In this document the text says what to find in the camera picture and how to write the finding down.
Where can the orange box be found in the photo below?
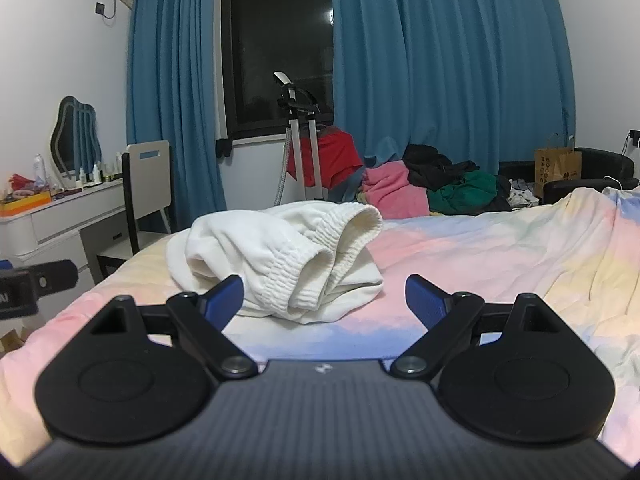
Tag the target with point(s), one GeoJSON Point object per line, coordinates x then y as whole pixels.
{"type": "Point", "coordinates": [27, 202]}

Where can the grey and black chair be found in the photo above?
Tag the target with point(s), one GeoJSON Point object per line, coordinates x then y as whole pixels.
{"type": "Point", "coordinates": [145, 180]}

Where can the black armchair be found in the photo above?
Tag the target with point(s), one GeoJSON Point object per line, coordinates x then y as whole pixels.
{"type": "Point", "coordinates": [600, 165]}

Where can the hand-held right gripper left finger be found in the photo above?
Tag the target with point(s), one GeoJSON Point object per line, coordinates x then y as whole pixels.
{"type": "Point", "coordinates": [226, 300]}

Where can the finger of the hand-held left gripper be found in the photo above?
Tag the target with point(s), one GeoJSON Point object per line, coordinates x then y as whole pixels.
{"type": "Point", "coordinates": [57, 276]}

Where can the green cloth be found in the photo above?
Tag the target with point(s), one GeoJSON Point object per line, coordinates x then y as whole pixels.
{"type": "Point", "coordinates": [465, 192]}

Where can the white patterned cloth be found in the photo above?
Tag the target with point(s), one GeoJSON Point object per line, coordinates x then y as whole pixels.
{"type": "Point", "coordinates": [522, 195]}

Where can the black wall charger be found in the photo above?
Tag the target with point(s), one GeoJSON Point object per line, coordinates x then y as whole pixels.
{"type": "Point", "coordinates": [635, 138]}

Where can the red cloth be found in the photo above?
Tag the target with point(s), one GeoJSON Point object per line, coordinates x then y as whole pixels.
{"type": "Point", "coordinates": [337, 157]}

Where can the wavy-edged mirror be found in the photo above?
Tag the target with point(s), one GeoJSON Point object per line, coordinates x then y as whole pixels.
{"type": "Point", "coordinates": [75, 135]}

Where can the pastel tie-dye bed sheet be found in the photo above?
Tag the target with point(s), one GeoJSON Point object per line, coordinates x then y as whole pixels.
{"type": "Point", "coordinates": [500, 260]}

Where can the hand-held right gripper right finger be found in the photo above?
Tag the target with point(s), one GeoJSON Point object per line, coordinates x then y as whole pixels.
{"type": "Point", "coordinates": [424, 300]}

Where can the brown paper bag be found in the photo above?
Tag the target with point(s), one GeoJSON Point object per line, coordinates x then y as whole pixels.
{"type": "Point", "coordinates": [557, 167]}

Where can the row of small bottles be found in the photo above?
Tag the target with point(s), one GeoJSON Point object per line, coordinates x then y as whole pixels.
{"type": "Point", "coordinates": [100, 172]}

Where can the garment steamer stand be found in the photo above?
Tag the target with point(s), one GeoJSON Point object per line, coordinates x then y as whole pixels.
{"type": "Point", "coordinates": [300, 130]}

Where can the pink cloth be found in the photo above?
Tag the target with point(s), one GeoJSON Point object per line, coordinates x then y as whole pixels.
{"type": "Point", "coordinates": [395, 187]}

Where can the white pants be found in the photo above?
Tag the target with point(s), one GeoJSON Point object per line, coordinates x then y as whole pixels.
{"type": "Point", "coordinates": [280, 255]}

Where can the dark window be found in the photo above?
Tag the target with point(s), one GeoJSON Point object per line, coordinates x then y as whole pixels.
{"type": "Point", "coordinates": [277, 40]}

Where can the cardboard box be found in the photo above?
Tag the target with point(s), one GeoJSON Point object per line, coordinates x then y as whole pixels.
{"type": "Point", "coordinates": [14, 342]}

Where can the blue curtain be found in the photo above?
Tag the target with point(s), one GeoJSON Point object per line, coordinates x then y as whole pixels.
{"type": "Point", "coordinates": [170, 90]}
{"type": "Point", "coordinates": [450, 60]}

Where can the white dressing table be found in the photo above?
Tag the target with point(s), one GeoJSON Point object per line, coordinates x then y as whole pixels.
{"type": "Point", "coordinates": [50, 230]}

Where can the black wall socket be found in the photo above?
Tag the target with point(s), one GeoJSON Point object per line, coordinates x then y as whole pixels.
{"type": "Point", "coordinates": [100, 8]}

